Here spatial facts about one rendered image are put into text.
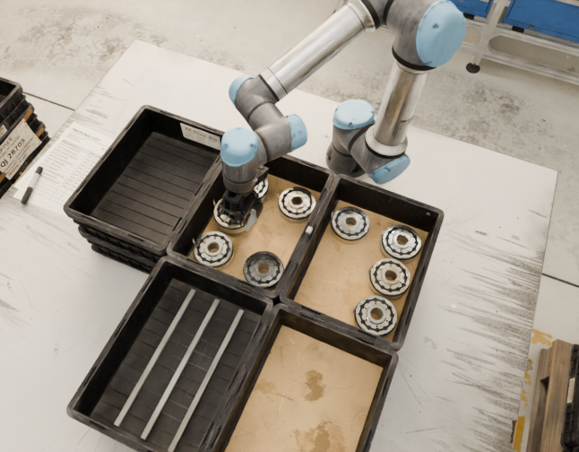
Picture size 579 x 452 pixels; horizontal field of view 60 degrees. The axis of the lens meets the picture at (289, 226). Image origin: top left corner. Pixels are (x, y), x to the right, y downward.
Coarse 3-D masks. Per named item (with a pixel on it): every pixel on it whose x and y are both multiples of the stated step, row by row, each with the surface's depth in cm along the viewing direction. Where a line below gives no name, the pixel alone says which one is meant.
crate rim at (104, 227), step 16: (160, 112) 142; (128, 128) 139; (208, 128) 140; (112, 144) 136; (208, 176) 131; (80, 192) 128; (64, 208) 126; (96, 224) 123; (176, 224) 124; (128, 240) 123; (144, 240) 121
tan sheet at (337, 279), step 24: (384, 216) 138; (336, 240) 134; (312, 264) 130; (336, 264) 130; (360, 264) 131; (408, 264) 131; (312, 288) 127; (336, 288) 127; (360, 288) 127; (408, 288) 128; (336, 312) 124
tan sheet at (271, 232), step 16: (272, 176) 144; (272, 192) 141; (272, 208) 139; (208, 224) 136; (256, 224) 136; (272, 224) 136; (288, 224) 136; (304, 224) 136; (240, 240) 133; (256, 240) 133; (272, 240) 134; (288, 240) 134; (192, 256) 131; (240, 256) 131; (288, 256) 131; (224, 272) 129; (240, 272) 129
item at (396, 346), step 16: (336, 176) 132; (384, 192) 130; (320, 208) 127; (432, 208) 128; (432, 240) 125; (288, 288) 116; (416, 288) 117; (288, 304) 114; (336, 320) 112; (368, 336) 111; (400, 336) 111
